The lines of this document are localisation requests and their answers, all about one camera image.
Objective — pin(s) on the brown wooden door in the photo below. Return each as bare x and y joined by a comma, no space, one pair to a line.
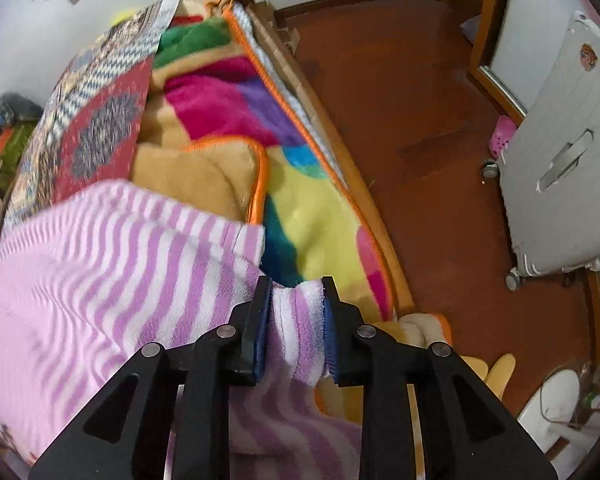
480,35

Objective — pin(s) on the cardboard boxes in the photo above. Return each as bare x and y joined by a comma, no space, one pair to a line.
275,25

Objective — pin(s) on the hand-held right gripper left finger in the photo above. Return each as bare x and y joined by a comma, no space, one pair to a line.
259,332

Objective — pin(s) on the pink white striped pants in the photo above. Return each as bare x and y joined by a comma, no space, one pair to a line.
105,285

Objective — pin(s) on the colourful fleece blanket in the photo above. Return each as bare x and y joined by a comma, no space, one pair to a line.
305,200

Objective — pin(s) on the white sliding door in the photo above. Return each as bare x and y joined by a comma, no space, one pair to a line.
530,25

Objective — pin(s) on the patchwork patterned bedspread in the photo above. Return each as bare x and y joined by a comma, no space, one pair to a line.
100,120

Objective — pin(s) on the light blue quilted mattress pad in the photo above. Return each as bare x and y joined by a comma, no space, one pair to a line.
300,110

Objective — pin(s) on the wooden bed frame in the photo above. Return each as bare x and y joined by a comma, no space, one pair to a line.
389,257

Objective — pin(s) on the white suitcase with stickers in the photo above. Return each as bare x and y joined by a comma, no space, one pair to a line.
555,210

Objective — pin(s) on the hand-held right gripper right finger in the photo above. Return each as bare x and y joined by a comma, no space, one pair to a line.
330,340

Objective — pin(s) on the pile of clothes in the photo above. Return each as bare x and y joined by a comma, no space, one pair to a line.
5,110

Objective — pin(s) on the white plastic stool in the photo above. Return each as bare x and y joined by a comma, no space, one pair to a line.
550,410

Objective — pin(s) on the pink clog shoe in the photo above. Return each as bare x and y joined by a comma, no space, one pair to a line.
502,135

